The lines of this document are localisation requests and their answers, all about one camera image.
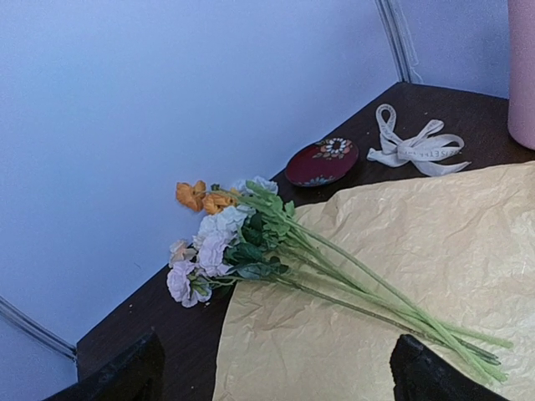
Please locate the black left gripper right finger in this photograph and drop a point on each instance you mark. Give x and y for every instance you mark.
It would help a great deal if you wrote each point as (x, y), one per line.
(420, 374)

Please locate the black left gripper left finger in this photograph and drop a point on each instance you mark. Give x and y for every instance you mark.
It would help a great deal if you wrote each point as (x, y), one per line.
(134, 374)

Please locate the orange yellow wrapping paper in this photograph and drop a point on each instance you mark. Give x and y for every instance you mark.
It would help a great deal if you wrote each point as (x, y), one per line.
(461, 246)

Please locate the orange flower bouquet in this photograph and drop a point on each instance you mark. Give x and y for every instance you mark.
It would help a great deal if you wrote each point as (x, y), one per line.
(260, 240)

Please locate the orange flower stem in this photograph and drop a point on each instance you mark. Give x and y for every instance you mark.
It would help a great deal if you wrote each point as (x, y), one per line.
(198, 198)

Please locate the grey printed ribbon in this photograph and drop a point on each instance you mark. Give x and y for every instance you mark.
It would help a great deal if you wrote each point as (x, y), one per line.
(425, 151)

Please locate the pink cylindrical vase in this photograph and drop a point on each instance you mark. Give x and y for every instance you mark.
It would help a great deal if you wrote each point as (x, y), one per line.
(521, 82)

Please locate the left aluminium frame post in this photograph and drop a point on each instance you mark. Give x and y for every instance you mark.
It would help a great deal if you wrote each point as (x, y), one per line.
(36, 331)

